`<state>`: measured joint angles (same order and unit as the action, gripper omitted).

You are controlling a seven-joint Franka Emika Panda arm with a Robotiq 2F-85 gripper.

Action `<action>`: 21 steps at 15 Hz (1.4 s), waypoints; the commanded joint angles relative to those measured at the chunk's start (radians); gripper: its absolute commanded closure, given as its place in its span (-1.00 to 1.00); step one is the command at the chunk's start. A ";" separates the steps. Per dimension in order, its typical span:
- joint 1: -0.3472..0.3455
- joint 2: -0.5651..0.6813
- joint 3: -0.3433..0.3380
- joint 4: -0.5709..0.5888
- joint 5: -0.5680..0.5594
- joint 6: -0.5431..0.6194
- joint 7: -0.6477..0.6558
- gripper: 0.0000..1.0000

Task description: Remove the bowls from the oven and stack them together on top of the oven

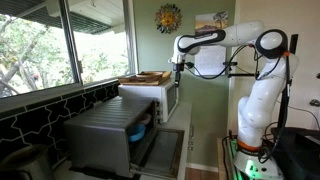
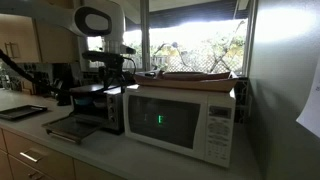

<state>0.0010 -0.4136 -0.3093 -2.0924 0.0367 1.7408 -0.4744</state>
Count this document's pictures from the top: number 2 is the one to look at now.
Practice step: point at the white paper sheet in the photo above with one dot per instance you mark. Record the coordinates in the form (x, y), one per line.
(310, 115)

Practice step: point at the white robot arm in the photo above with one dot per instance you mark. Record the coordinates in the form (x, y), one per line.
(98, 18)

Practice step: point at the silver toaster oven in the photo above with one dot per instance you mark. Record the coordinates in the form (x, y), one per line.
(85, 120)

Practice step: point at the upper cabinet handles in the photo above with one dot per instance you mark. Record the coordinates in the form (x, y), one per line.
(12, 50)

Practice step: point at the white bowl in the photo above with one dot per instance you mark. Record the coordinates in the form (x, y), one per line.
(100, 103)

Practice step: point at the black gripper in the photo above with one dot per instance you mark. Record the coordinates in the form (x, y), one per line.
(105, 68)

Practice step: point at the metal drawer handle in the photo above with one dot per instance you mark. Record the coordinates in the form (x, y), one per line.
(24, 154)

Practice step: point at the white microwave oven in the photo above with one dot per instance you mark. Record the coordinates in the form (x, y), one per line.
(198, 124)

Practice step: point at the black baking tray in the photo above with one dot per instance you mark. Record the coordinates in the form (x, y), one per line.
(21, 112)

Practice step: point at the wooden tray on microwave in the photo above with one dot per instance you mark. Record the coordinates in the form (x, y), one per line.
(155, 79)

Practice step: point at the blue bowl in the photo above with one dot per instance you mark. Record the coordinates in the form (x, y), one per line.
(83, 101)

